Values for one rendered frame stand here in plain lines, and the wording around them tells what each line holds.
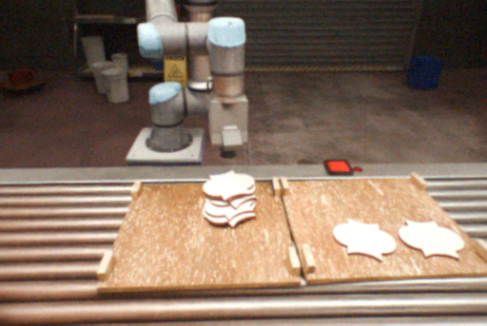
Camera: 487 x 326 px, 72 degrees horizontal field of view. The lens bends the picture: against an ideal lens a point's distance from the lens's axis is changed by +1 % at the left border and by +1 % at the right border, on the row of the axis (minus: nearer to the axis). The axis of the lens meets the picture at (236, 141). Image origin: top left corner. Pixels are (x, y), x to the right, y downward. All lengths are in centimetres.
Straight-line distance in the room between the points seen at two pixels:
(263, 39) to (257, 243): 483
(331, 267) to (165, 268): 35
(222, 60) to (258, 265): 44
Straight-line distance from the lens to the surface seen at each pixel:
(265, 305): 72
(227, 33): 69
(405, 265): 83
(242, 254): 77
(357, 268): 79
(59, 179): 118
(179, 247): 80
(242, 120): 75
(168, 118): 125
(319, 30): 559
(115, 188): 106
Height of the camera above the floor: 150
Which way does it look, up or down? 27 degrees down
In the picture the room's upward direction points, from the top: straight up
